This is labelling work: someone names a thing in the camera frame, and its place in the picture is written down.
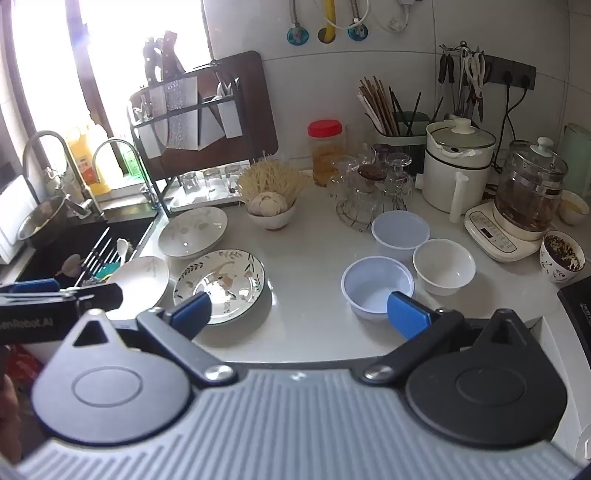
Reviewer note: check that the green bottle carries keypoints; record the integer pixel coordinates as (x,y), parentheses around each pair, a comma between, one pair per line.
(130,161)

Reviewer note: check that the bundle of dark chopsticks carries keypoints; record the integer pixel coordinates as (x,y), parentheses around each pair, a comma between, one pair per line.
(406,113)

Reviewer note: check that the hanging utensil rack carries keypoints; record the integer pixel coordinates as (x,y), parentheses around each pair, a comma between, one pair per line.
(455,74)

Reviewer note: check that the white ceramic bowl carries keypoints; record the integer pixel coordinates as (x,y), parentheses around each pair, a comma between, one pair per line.
(443,265)

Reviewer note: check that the red lid clear jar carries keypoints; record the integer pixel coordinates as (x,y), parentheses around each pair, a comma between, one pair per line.
(325,157)

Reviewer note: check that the white spoon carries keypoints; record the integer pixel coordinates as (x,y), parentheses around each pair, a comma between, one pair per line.
(122,249)

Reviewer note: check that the sink cutlery rack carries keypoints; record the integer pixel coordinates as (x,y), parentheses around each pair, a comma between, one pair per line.
(101,263)

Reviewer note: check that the white box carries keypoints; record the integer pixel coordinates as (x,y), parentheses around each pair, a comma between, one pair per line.
(14,217)

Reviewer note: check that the yellow bottle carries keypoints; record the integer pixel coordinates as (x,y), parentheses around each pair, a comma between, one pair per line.
(85,159)

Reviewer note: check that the pale green appliance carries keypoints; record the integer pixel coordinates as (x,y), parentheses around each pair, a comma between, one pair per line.
(577,152)

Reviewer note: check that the leaf print bowl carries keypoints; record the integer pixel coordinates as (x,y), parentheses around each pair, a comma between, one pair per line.
(556,272)

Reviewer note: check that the grey flower print plate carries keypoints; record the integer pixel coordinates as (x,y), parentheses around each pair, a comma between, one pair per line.
(194,230)

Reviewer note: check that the white drip tray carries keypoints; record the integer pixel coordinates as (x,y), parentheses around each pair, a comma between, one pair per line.
(203,201)

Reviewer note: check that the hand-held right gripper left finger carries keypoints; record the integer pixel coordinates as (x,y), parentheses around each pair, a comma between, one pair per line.
(191,310)

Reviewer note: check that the dark brown cutting board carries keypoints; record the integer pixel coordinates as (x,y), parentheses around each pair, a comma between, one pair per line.
(249,92)

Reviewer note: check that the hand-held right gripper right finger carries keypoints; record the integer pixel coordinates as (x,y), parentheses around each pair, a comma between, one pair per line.
(406,314)

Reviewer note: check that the bundle of wooden chopsticks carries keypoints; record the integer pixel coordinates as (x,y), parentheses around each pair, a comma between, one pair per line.
(376,106)

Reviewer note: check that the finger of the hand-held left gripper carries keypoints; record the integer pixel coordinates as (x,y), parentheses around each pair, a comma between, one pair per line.
(104,297)
(37,285)

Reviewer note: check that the pale straw bundle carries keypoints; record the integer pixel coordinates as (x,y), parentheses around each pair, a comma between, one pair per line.
(272,177)

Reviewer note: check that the steel pot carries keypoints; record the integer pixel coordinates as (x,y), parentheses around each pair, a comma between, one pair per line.
(41,224)

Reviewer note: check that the patterned cleaver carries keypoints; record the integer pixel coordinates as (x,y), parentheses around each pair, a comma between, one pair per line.
(182,110)

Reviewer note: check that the garlic bulbs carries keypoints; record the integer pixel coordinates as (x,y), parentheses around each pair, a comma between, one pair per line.
(268,203)

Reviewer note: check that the green leaf print plate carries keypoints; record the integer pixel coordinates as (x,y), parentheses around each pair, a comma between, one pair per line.
(226,277)

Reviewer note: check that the white faint leaf plate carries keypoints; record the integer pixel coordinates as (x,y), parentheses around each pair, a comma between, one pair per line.
(143,281)

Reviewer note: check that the plain cleaver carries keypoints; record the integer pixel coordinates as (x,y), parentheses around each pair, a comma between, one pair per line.
(152,134)

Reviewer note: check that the black knife rack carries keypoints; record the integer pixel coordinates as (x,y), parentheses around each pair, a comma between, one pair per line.
(194,108)

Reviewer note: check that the pale green chopstick holder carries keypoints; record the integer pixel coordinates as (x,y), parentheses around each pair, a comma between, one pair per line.
(408,141)

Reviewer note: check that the white kettle base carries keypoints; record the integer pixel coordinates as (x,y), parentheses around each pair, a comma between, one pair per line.
(489,235)

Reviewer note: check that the glass electric kettle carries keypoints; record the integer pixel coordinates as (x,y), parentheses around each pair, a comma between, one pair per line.
(526,194)

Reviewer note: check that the small drinking glass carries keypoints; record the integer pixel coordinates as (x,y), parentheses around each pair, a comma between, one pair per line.
(232,175)
(190,182)
(212,177)

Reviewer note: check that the black wall power strip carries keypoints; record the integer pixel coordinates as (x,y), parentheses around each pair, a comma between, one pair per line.
(496,68)

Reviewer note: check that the small cream bowl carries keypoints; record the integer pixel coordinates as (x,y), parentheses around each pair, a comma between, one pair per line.
(572,207)

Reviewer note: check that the curved steel faucet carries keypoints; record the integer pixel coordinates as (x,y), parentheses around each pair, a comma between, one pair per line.
(138,161)

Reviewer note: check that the tall steel faucet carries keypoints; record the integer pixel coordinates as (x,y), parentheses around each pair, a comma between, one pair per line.
(69,194)

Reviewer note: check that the black induction cooker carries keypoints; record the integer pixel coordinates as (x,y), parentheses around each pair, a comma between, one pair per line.
(579,309)

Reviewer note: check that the black sink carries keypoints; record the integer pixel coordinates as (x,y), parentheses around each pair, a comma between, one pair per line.
(60,251)

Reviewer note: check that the pale blue plastic bowl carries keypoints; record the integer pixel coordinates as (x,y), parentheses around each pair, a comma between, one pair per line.
(399,228)
(369,288)

